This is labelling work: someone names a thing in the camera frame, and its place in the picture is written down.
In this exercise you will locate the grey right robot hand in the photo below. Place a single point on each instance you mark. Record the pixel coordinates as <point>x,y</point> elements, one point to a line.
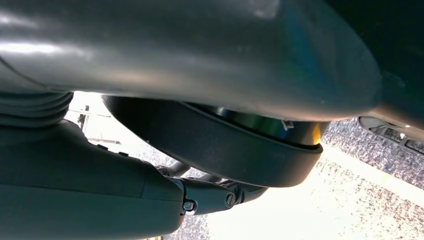
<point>82,198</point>

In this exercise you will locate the black round robot leg cover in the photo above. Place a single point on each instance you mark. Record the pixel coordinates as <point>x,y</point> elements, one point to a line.
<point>215,152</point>

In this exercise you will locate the silver robot foot plate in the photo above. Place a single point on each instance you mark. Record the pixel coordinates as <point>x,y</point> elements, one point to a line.
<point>391,134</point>

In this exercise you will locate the dark robot body shell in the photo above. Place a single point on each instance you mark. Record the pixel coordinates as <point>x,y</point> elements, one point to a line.
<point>397,49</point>

